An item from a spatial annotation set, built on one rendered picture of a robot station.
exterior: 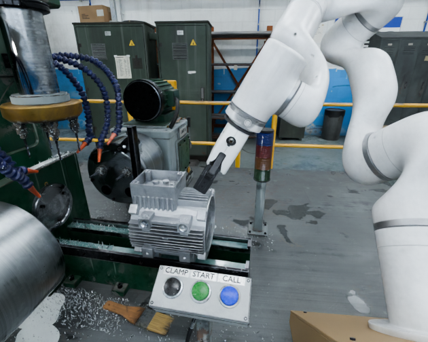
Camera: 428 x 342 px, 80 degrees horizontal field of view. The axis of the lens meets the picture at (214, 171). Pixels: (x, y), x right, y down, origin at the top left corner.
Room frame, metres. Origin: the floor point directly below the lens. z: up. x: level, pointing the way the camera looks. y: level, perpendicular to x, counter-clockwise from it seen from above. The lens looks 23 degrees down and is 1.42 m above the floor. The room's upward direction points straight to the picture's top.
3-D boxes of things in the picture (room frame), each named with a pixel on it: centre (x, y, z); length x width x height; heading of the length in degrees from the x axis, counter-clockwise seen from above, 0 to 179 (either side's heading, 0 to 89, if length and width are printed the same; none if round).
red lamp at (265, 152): (0.86, -0.18, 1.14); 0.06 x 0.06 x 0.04
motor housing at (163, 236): (0.61, 0.11, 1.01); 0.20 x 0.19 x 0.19; 80
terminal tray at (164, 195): (0.62, 0.15, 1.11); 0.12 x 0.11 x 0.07; 80
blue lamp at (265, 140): (0.86, -0.18, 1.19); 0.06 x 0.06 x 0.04
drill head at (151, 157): (1.00, 0.35, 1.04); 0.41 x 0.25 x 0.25; 169
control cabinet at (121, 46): (4.11, 1.40, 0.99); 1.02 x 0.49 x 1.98; 84
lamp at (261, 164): (0.86, -0.18, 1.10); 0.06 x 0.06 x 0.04
